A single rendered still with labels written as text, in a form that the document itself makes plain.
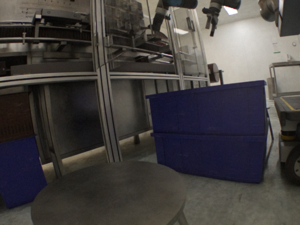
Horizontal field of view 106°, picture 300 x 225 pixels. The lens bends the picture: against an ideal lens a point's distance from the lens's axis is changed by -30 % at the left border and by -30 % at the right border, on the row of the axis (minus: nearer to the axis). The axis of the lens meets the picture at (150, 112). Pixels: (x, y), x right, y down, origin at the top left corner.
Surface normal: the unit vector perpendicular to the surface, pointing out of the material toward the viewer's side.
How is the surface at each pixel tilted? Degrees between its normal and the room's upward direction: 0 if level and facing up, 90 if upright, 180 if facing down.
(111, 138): 90
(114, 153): 90
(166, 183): 0
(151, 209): 0
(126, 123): 90
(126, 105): 90
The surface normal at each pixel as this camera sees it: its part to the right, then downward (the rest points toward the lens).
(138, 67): 0.75, -0.04
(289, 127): -0.66, 0.15
